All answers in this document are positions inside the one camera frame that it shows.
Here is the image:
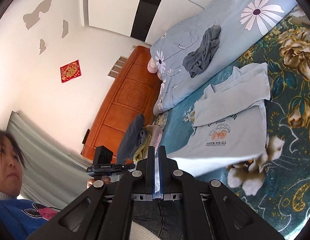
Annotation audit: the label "light blue printed t-shirt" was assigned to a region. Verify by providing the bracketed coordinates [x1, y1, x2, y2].
[167, 63, 270, 177]

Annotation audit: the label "pink and beige folded clothes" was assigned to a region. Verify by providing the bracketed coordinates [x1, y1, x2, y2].
[132, 125, 162, 163]

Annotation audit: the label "person's left hand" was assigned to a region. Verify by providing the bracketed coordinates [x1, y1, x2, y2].
[86, 175, 112, 189]

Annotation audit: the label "dark navy folded garment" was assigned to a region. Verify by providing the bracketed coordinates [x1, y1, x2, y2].
[116, 114, 148, 164]

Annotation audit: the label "teal floral bed blanket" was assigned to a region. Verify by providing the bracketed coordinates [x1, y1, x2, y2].
[152, 3, 310, 240]

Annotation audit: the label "orange wooden headboard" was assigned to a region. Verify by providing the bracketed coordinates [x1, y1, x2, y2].
[81, 46, 161, 163]

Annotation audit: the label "person's head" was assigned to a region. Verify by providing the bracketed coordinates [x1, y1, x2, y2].
[0, 130, 25, 200]

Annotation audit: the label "grey crumpled garment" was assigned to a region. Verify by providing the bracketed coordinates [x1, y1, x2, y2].
[182, 25, 222, 78]

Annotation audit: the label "light blue daisy quilt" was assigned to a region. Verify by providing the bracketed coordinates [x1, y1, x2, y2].
[151, 0, 296, 115]

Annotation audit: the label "red paper wall decoration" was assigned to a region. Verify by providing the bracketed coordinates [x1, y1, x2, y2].
[60, 60, 82, 83]

